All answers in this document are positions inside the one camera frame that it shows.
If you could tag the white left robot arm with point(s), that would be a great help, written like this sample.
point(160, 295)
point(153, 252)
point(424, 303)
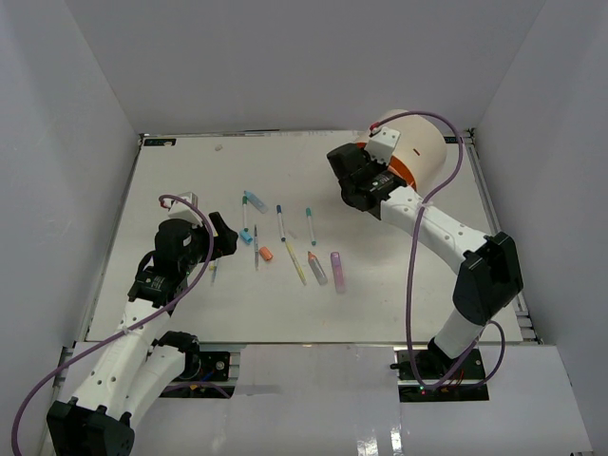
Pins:
point(101, 415)

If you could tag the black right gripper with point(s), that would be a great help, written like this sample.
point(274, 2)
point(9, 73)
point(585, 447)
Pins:
point(380, 167)

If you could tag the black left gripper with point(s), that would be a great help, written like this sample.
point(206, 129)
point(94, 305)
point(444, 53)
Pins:
point(225, 241)

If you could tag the teal capped white marker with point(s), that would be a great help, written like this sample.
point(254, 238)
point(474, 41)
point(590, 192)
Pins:
point(310, 221)

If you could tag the light blue highlighter cap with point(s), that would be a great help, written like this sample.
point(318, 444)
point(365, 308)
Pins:
point(245, 236)

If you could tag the thin yellow highlighter pen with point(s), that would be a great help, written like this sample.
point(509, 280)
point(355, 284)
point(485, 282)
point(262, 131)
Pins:
point(295, 262)

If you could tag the green capped white marker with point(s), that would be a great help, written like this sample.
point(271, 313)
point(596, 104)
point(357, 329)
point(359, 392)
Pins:
point(244, 205)

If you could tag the orange highlighter cap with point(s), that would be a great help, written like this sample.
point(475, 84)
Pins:
point(266, 254)

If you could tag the pink purple highlighter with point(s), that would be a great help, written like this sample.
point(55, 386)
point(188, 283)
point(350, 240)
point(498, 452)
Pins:
point(337, 271)

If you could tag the round three-drawer storage box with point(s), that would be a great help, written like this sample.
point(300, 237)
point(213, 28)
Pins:
point(420, 153)

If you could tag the orange tipped highlighter body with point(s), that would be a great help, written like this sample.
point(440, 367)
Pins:
point(317, 269)

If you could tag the light blue highlighter body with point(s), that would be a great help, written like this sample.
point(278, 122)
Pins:
point(256, 202)

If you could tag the blue capped white marker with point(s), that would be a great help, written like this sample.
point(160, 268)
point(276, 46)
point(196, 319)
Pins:
point(280, 223)

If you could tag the grey gel pen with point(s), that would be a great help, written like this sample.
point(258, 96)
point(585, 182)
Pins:
point(256, 249)

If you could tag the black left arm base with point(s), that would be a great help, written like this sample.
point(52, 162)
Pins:
point(206, 376)

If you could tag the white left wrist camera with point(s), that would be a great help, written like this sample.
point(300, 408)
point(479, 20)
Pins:
point(183, 205)

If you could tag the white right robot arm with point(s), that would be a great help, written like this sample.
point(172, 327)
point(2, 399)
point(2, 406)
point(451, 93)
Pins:
point(487, 268)

